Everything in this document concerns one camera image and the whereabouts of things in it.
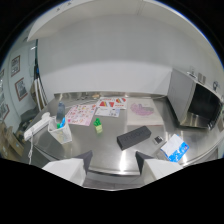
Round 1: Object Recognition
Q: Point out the cardboard box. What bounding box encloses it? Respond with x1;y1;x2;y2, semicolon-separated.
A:
0;125;25;159

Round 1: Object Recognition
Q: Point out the white power strip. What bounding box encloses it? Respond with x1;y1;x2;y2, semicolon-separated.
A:
23;111;52;142

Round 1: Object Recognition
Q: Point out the stainless steel microwave oven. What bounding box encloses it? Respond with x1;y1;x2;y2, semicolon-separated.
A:
166;68;224;130

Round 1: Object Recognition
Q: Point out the white blue paper sheet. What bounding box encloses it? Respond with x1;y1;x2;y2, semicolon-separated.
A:
94;106;121;118

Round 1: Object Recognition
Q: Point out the pink sticker sheet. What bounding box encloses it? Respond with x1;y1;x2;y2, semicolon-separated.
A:
64;103;98;127

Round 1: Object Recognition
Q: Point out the grey bottle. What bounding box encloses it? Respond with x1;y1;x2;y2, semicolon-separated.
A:
55;101;66;125

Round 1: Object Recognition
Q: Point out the red pattern paper sheet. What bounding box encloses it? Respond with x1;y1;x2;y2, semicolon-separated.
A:
96;96;128;110

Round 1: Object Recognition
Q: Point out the small dark square object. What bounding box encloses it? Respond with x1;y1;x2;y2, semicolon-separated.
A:
152;135;165;146

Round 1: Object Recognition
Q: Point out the framed wall picture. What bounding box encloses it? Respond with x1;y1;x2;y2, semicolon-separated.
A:
10;54;22;78
14;77;29;102

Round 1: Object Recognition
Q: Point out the clear plastic organizer cup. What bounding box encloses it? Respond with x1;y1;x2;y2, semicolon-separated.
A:
47;117;73;145

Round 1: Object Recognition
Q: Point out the blue and white packet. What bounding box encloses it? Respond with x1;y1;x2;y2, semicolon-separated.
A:
156;133;190;163

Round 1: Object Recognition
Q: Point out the black glasses case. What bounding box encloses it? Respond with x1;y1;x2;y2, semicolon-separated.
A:
116;125;153;151

